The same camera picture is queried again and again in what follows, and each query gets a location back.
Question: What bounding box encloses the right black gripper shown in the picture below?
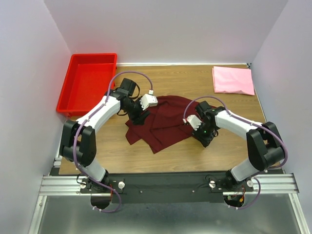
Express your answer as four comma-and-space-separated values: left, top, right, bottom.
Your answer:
191, 121, 216, 148

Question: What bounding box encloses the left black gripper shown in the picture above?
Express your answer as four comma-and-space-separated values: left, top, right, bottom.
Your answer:
123, 96, 151, 126

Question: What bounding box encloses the maroon t shirt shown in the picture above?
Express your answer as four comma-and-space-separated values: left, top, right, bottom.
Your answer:
125, 96, 193, 154

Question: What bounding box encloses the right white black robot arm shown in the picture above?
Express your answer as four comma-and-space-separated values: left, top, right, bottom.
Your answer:
184, 101, 287, 191

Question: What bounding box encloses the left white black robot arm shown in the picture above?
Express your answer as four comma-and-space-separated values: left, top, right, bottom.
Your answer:
59, 78, 158, 193

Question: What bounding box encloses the red plastic bin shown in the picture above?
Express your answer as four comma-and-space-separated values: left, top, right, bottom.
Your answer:
56, 53, 117, 117

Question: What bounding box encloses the folded pink t shirt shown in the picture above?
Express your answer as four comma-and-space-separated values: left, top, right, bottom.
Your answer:
212, 66, 255, 96

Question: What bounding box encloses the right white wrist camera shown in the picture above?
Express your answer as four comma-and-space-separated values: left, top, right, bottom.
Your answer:
186, 115, 202, 131

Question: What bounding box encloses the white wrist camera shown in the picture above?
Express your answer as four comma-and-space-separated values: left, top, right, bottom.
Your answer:
186, 115, 202, 131
139, 94, 158, 111

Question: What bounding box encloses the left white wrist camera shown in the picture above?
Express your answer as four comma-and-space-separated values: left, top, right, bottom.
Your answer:
139, 94, 158, 111

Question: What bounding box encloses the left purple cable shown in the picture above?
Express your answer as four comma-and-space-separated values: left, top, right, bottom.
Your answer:
73, 71, 155, 213

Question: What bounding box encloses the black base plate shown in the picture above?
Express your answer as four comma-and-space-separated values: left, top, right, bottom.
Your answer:
80, 171, 254, 204

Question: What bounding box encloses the aluminium frame rail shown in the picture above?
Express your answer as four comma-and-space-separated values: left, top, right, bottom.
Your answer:
39, 174, 299, 196

